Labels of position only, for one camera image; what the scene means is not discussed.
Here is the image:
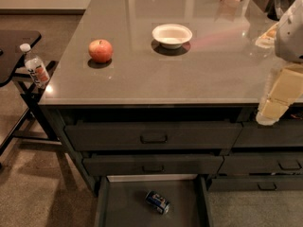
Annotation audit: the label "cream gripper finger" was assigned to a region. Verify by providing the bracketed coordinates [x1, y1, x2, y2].
[256, 63, 303, 126]

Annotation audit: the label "blue pepsi can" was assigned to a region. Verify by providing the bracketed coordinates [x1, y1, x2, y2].
[145, 191, 170, 215]

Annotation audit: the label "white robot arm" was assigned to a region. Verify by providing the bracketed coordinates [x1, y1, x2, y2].
[256, 0, 303, 126]

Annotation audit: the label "snack bags in drawer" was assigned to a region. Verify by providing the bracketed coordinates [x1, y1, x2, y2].
[291, 111, 303, 120]

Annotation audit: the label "dark top right drawer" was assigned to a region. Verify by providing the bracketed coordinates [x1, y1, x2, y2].
[234, 120, 303, 148]

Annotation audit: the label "dark drawer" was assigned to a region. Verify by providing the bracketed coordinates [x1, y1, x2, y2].
[83, 154, 223, 176]
[219, 152, 303, 175]
[64, 121, 242, 151]
[234, 120, 303, 148]
[208, 175, 303, 191]

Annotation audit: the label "dark middle right drawer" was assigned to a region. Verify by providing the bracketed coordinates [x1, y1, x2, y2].
[219, 152, 303, 175]

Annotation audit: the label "dark bottom right drawer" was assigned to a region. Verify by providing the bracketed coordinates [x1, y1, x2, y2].
[208, 175, 303, 191]

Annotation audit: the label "dark middle left drawer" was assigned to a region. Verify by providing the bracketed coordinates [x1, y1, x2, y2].
[83, 154, 223, 176]

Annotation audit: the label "dark top left drawer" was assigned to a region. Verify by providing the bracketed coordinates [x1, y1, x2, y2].
[64, 121, 242, 151]

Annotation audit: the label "open bottom left drawer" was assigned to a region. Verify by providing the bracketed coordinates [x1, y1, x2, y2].
[94, 175, 214, 227]

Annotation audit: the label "glass jar with pastries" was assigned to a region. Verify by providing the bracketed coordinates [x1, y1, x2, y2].
[255, 24, 277, 48]

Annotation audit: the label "white paper bowl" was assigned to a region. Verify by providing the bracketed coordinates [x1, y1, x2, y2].
[151, 24, 192, 49]

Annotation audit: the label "red apple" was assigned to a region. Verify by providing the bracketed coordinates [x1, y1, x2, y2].
[88, 39, 113, 63]

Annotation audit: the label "clear water bottle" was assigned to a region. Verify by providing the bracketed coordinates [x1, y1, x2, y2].
[20, 44, 50, 89]

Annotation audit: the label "black side table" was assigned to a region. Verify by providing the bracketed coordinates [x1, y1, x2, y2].
[0, 30, 58, 154]

